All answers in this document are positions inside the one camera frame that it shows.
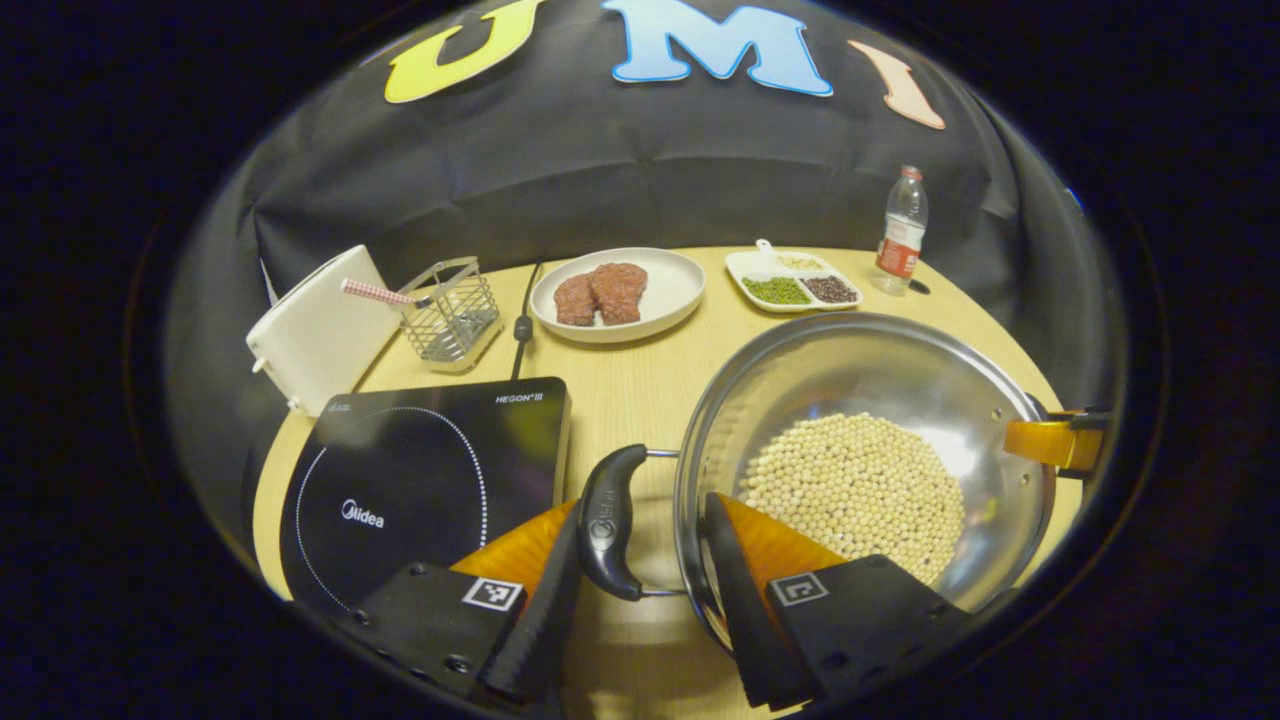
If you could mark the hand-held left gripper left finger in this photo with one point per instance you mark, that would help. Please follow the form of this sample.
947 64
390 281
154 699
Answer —
535 630

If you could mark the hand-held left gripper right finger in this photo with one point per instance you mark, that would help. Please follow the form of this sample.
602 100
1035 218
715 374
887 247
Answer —
745 620

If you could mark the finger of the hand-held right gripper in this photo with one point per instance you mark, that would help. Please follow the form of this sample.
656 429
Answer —
1085 414
1045 443

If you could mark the pile of yellow soybeans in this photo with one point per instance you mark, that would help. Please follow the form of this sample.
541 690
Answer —
860 490

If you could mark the black induction cooktop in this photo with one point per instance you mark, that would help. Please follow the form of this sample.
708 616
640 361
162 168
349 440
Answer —
420 470

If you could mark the stainless steel pot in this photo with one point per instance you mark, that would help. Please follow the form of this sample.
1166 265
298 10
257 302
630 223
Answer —
850 370

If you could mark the clear plastic water bottle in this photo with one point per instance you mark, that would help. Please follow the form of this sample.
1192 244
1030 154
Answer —
902 240

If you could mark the pile of dark red beans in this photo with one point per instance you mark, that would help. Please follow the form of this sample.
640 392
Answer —
831 289

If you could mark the pile of pale beans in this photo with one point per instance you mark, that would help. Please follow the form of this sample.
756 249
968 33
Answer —
801 262

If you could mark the pile of green mung beans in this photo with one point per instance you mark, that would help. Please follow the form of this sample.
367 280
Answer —
776 291

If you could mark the brown meat slice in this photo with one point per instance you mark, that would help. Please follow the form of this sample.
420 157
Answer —
575 300
620 292

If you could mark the white oval plate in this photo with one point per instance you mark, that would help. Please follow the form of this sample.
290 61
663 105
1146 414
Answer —
672 285

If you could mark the white divided tray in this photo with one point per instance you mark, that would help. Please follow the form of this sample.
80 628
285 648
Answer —
745 265

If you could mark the white toaster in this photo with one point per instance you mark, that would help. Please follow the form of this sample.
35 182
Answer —
320 335

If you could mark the pink striped straw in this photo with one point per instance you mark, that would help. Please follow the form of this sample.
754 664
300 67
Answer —
375 292

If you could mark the black backdrop cloth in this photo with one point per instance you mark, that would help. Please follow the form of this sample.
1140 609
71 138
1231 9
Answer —
560 170

